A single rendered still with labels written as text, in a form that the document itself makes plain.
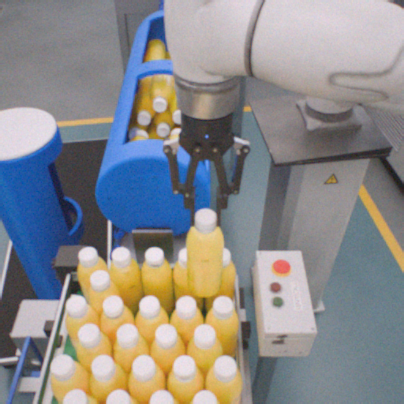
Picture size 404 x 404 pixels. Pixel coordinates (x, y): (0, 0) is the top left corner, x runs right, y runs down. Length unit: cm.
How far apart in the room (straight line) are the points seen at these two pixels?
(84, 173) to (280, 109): 146
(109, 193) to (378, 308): 160
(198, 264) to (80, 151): 213
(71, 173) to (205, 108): 218
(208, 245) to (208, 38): 39
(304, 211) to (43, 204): 91
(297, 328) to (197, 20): 59
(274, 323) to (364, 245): 174
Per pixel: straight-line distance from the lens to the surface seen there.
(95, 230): 235
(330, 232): 176
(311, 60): 48
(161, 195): 107
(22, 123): 156
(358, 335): 222
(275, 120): 152
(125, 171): 103
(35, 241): 167
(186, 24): 53
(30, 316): 123
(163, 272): 98
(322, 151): 139
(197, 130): 61
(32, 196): 152
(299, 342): 91
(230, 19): 51
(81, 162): 278
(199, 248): 79
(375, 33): 48
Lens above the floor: 185
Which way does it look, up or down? 45 degrees down
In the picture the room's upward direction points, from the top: straight up
